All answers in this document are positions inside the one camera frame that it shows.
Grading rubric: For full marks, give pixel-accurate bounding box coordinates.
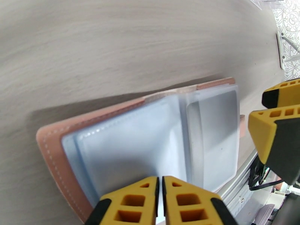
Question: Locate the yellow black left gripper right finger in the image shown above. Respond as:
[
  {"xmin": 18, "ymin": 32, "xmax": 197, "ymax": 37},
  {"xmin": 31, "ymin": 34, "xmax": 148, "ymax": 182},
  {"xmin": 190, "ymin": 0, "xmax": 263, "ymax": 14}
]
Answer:
[{"xmin": 162, "ymin": 175, "xmax": 239, "ymax": 225}]

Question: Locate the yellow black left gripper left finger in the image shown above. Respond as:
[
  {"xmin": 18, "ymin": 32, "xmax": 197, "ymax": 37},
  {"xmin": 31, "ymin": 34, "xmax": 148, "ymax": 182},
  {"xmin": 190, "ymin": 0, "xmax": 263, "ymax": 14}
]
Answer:
[{"xmin": 84, "ymin": 176, "xmax": 161, "ymax": 225}]

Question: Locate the clear acrylic card box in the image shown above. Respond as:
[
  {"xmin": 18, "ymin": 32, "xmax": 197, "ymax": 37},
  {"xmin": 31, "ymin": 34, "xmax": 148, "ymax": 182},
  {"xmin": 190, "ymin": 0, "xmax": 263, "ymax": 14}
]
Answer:
[{"xmin": 244, "ymin": 0, "xmax": 285, "ymax": 11}]

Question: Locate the pink leather card holder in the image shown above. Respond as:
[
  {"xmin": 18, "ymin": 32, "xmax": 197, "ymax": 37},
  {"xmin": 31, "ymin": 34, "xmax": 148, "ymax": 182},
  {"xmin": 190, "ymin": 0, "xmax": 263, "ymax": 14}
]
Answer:
[{"xmin": 36, "ymin": 76, "xmax": 246, "ymax": 224}]

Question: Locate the black cable bundle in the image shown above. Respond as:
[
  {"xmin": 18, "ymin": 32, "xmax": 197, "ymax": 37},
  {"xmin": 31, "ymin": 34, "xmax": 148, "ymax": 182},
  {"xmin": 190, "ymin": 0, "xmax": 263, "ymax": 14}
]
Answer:
[{"xmin": 248, "ymin": 159, "xmax": 283, "ymax": 192}]

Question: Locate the aluminium mounting rail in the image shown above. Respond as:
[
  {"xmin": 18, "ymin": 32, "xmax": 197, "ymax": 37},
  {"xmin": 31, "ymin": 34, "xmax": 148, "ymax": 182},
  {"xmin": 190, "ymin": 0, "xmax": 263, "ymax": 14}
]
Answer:
[{"xmin": 216, "ymin": 147, "xmax": 268, "ymax": 225}]

